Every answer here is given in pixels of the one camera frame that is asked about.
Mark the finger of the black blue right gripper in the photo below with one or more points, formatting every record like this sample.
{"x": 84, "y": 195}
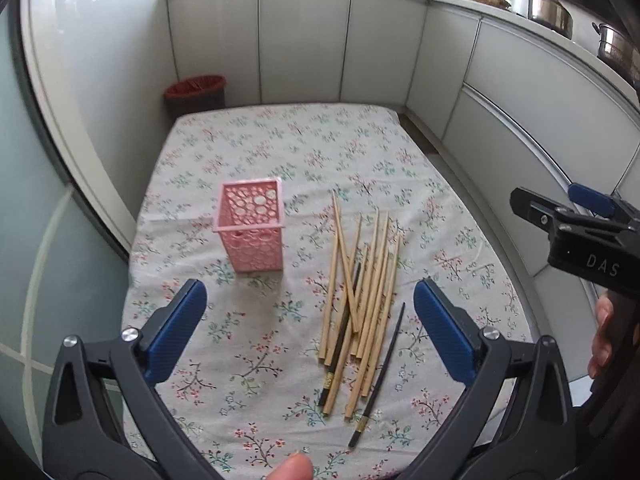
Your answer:
{"x": 515, "y": 417}

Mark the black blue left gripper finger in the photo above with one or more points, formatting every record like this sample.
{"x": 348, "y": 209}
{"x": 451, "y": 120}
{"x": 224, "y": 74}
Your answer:
{"x": 83, "y": 438}

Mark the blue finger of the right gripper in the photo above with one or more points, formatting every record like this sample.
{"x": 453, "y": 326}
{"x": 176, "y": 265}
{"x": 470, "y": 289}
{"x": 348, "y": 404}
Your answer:
{"x": 600, "y": 204}

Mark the bamboo chopstick long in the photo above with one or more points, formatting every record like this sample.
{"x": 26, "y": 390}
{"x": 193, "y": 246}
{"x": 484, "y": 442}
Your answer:
{"x": 327, "y": 410}

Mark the bamboo chopstick crossing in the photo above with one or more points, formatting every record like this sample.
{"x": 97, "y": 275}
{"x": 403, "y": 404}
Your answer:
{"x": 344, "y": 255}

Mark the bamboo chopstick short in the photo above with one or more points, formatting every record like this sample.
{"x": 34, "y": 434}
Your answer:
{"x": 343, "y": 306}

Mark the person's right hand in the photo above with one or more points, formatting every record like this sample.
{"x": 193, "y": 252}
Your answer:
{"x": 601, "y": 347}

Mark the person's left thumb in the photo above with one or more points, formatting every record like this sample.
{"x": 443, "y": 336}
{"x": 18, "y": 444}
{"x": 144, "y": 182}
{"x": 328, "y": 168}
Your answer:
{"x": 297, "y": 466}

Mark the steel stock pot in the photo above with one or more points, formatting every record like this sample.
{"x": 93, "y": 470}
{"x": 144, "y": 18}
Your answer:
{"x": 618, "y": 52}

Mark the pink perforated utensil holder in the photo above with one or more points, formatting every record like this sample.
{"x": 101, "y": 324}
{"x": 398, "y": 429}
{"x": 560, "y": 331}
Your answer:
{"x": 250, "y": 224}

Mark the floral tablecloth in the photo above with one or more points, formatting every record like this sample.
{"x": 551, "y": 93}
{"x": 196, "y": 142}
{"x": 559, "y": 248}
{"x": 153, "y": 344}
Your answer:
{"x": 246, "y": 389}

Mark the red black trash bin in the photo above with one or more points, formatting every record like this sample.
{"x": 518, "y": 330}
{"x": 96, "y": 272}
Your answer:
{"x": 195, "y": 95}

